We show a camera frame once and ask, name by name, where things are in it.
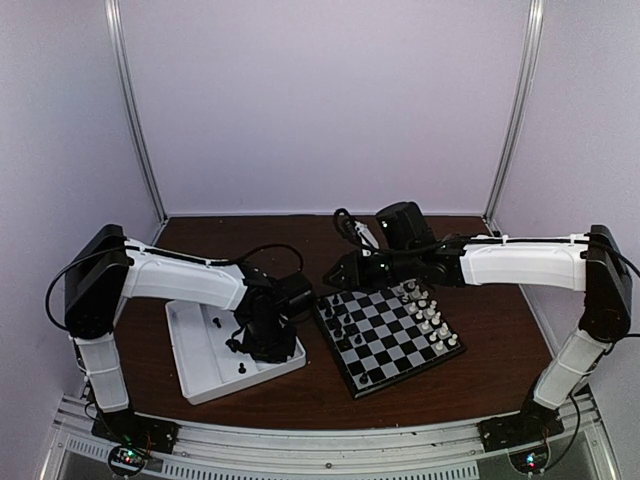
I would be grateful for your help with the white king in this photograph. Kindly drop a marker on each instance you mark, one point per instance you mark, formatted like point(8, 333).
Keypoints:
point(432, 308)

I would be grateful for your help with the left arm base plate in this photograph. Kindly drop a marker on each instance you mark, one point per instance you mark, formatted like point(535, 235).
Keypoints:
point(143, 433)

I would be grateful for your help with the black king piece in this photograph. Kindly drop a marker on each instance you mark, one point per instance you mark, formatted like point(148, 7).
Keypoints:
point(344, 344)

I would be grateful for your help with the front aluminium rail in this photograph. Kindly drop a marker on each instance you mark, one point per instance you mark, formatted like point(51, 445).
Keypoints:
point(451, 450)

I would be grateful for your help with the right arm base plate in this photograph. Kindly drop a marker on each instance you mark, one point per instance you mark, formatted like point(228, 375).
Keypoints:
point(508, 432)

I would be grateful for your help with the aluminium frame post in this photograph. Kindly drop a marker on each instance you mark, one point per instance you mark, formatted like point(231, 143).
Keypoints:
point(117, 37)
point(524, 83)

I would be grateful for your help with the black pieces pile in tray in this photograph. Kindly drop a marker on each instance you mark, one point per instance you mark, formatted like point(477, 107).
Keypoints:
point(229, 361)

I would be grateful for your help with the black and grey chessboard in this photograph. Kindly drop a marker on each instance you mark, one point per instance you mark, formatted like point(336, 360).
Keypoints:
point(394, 346)

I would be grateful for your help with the left circuit board with LEDs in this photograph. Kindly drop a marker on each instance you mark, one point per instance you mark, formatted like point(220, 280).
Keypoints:
point(126, 461)

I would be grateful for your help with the right circuit board with LEDs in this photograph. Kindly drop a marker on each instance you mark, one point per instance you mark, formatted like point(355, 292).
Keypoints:
point(530, 461)

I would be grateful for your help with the right aluminium frame post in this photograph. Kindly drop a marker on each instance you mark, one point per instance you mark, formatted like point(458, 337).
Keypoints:
point(524, 83)

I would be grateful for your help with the circuit board with leds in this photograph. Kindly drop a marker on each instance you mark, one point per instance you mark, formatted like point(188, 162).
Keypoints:
point(530, 461)
point(126, 461)

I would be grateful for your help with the white compartment tray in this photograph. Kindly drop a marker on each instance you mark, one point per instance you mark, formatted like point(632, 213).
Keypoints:
point(207, 369)

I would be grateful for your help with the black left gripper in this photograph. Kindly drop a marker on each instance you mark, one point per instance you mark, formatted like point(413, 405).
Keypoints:
point(286, 350)

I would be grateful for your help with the left aluminium frame post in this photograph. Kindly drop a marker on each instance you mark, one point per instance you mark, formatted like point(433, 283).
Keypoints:
point(117, 37)

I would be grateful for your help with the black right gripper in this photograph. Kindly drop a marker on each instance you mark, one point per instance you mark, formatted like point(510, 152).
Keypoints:
point(355, 274)

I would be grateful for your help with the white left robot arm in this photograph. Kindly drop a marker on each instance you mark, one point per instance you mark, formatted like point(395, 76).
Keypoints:
point(111, 270)

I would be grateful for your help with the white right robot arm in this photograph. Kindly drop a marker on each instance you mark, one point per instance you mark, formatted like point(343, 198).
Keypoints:
point(588, 269)

